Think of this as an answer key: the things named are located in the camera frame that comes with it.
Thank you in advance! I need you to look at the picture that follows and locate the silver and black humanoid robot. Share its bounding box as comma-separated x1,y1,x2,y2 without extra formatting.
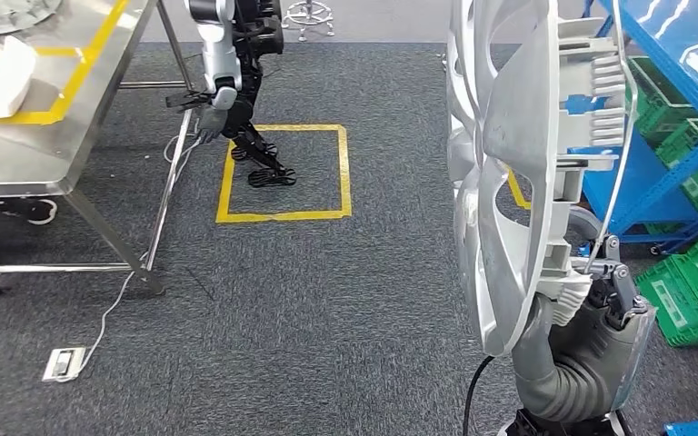
165,0,298,189

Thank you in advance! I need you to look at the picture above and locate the yellow floor tape square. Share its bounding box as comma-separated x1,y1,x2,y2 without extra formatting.
214,124,354,225

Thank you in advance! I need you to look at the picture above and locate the blue metal shelf rack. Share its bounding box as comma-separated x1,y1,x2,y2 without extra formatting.
565,0,698,257

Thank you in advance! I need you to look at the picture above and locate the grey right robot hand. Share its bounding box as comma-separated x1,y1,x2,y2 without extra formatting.
513,206,658,416

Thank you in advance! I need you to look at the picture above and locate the person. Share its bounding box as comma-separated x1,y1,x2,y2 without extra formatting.
0,197,59,227

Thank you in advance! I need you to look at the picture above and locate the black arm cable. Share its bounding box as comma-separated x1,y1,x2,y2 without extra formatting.
461,354,496,436

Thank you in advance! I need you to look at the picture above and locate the steel workbench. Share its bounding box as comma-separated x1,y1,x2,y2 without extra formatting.
0,0,198,297

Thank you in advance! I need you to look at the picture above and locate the white plastic cover part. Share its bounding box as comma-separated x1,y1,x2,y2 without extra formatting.
0,35,38,120

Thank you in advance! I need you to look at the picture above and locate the steel floor socket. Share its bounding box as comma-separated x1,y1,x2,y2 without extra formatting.
42,346,87,384

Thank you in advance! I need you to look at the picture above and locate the white power cable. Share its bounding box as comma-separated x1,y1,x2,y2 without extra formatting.
54,108,203,382

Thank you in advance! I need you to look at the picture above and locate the chrome stool base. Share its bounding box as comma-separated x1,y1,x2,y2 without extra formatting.
281,0,335,42

